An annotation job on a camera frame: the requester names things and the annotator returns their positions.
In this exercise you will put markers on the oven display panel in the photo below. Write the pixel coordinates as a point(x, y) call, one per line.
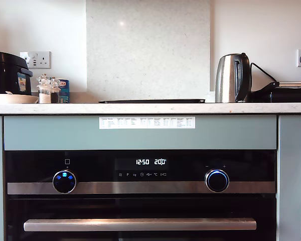
point(125, 164)

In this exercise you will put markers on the speckled stone splashback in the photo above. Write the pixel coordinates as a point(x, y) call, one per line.
point(148, 50)

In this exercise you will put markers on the black hob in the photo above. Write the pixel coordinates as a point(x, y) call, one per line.
point(150, 101)

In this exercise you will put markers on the black sandwich toaster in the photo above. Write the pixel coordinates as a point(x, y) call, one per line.
point(286, 94)

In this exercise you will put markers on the cream plate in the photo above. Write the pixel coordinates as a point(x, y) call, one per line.
point(12, 99)

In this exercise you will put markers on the wide grey-green cabinet front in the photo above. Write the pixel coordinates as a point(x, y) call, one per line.
point(291, 155)

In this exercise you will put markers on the round oven temperature knob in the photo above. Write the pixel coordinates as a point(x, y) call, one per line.
point(217, 181)

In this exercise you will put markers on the black rice cooker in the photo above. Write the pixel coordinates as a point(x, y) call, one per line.
point(5, 72)

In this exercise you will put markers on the steel electric kettle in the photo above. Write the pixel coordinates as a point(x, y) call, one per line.
point(225, 77)

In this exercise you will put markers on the grey-green cabinet filler panel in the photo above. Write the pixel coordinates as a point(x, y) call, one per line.
point(65, 135)

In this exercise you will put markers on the clear pepper grinder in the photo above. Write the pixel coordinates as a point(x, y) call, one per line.
point(55, 96)

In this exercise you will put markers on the blue salt tub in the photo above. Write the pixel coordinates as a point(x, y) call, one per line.
point(64, 91)

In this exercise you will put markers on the white paper table sticker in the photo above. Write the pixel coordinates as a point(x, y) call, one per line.
point(147, 123)

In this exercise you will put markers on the black built-in oven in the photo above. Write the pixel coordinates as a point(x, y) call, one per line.
point(190, 206)

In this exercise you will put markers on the round oven function knob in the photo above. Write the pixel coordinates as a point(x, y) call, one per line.
point(64, 181)

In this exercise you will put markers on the white double wall socket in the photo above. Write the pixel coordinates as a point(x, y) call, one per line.
point(41, 60)

